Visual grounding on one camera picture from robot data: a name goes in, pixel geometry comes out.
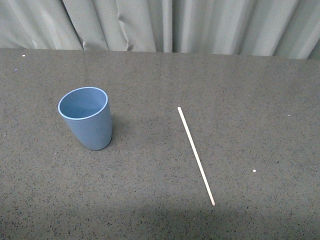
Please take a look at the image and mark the beige speckled chopstick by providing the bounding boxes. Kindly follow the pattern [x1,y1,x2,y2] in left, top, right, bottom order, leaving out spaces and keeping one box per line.
[177,106,216,206]

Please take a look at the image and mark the grey-green curtain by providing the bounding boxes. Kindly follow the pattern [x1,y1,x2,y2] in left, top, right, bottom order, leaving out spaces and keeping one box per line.
[0,0,320,60]

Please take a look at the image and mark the blue plastic cup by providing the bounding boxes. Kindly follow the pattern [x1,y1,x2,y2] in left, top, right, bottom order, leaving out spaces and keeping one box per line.
[57,86,112,151]

